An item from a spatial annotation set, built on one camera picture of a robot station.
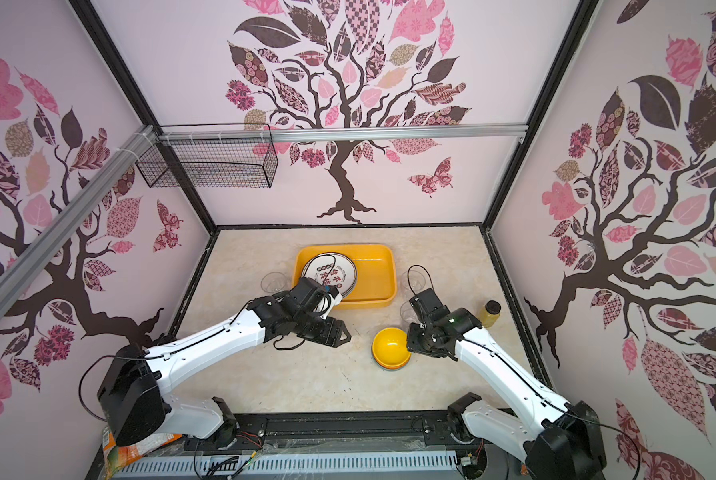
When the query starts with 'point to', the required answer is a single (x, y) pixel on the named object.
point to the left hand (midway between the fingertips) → (339, 341)
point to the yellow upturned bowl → (390, 349)
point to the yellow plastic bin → (376, 272)
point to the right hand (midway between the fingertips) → (413, 341)
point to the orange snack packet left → (116, 456)
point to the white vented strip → (417, 464)
